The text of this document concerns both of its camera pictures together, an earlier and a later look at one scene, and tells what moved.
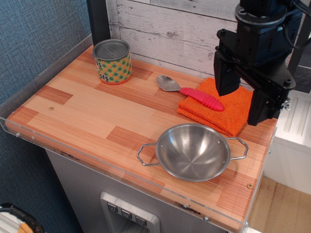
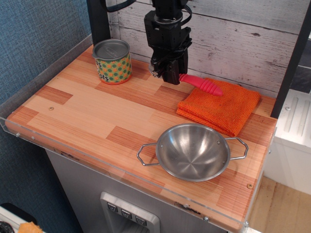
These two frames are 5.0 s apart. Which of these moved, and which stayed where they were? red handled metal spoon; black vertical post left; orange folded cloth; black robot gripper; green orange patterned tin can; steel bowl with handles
Moved: red handled metal spoon; black robot gripper
Stayed: black vertical post left; steel bowl with handles; orange folded cloth; green orange patterned tin can
